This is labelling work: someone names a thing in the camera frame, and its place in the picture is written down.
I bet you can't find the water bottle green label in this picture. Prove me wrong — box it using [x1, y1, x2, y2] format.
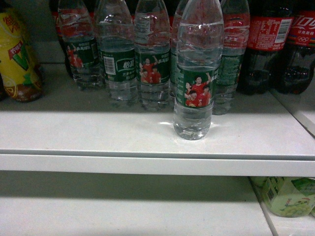
[173, 0, 224, 140]

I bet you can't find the water bottle athletes label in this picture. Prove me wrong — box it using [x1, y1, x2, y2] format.
[133, 0, 170, 111]

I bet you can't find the water bottle barcode label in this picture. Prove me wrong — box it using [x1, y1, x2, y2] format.
[94, 0, 137, 105]

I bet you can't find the water bottle behind front one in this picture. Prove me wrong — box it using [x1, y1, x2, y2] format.
[169, 0, 188, 106]

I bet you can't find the water bottle far left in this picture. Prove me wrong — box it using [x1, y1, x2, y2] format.
[58, 0, 103, 90]

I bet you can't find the yellow lemon tea bottle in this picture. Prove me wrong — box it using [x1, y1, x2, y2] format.
[0, 0, 43, 102]

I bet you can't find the cola bottle red label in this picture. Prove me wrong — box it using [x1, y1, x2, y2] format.
[237, 0, 294, 95]

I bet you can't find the green grape juice bottle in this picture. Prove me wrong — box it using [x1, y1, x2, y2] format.
[250, 177, 315, 218]

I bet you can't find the cola bottle olympic label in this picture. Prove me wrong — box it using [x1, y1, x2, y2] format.
[275, 0, 315, 94]

